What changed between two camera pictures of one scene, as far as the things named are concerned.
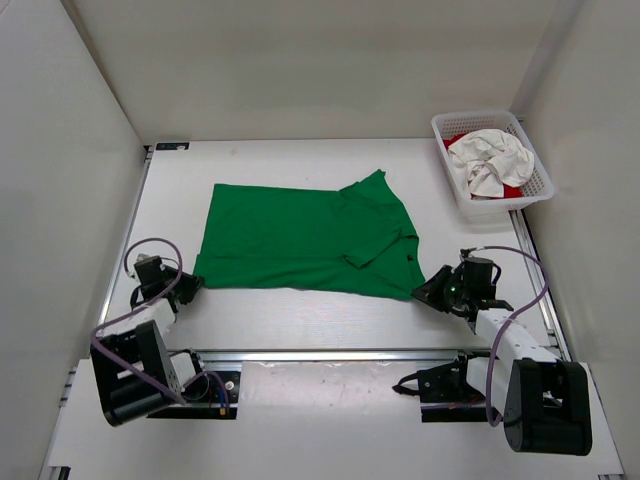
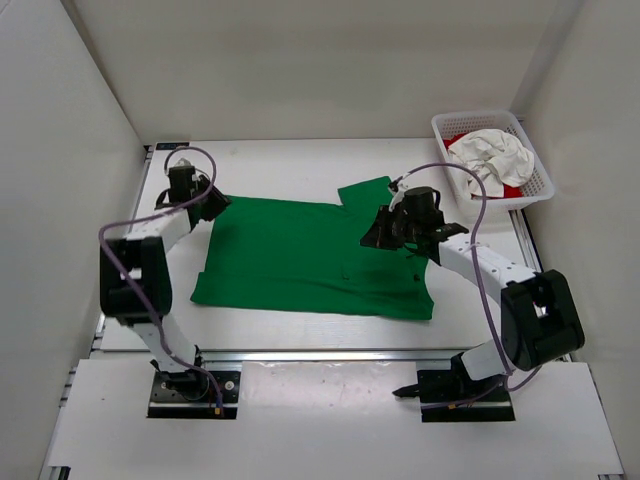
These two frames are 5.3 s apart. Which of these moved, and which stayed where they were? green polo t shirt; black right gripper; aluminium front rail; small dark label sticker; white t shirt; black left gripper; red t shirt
Moved: green polo t shirt; black right gripper; black left gripper
Stayed: small dark label sticker; aluminium front rail; white t shirt; red t shirt
